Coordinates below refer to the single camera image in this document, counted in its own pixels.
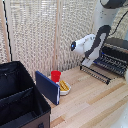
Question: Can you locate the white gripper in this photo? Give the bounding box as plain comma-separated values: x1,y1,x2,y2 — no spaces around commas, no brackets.
81,57,96,69

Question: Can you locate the red plastic cup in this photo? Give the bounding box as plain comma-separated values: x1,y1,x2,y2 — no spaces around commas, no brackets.
50,70,62,84

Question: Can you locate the metal oven rack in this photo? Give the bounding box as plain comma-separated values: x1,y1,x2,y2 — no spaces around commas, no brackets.
93,53,128,76

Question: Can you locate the black dish rack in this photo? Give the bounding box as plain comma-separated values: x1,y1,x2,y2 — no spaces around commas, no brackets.
99,36,128,80

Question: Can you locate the long yellow food stick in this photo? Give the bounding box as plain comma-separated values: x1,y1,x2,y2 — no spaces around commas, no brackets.
58,82,66,92

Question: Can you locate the white oval dish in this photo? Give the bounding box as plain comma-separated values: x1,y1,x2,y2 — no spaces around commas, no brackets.
57,79,72,97

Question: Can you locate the dark blue book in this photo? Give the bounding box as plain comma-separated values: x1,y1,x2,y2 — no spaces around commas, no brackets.
34,70,61,106

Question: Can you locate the black fabric storage box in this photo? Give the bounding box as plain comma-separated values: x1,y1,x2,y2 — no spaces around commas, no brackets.
0,60,52,128

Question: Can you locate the thin black pole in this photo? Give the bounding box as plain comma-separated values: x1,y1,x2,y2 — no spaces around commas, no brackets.
1,0,14,63

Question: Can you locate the black oven door with handle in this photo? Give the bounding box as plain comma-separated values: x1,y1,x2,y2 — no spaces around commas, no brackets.
79,63,112,86

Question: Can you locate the black cable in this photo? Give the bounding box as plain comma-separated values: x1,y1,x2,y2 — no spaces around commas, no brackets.
109,18,128,37

